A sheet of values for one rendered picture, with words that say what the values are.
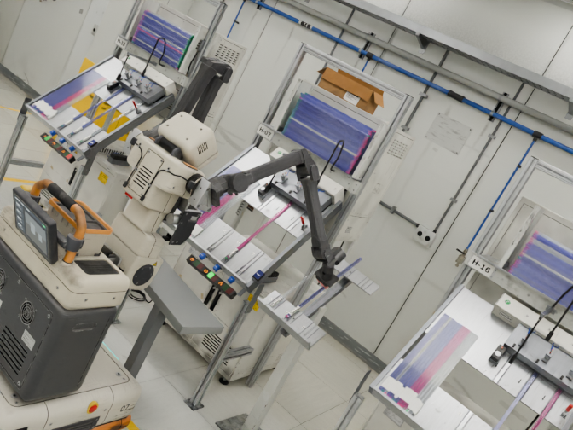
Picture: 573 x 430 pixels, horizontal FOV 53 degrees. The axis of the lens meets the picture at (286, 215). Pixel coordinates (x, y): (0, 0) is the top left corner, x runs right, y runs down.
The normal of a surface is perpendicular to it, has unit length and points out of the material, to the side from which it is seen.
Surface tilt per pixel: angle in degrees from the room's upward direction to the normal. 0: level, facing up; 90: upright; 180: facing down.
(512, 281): 90
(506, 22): 90
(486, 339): 44
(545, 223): 90
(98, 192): 90
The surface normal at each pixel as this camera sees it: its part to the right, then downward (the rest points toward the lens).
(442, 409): -0.04, -0.65
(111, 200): 0.72, 0.50
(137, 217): -0.47, -0.18
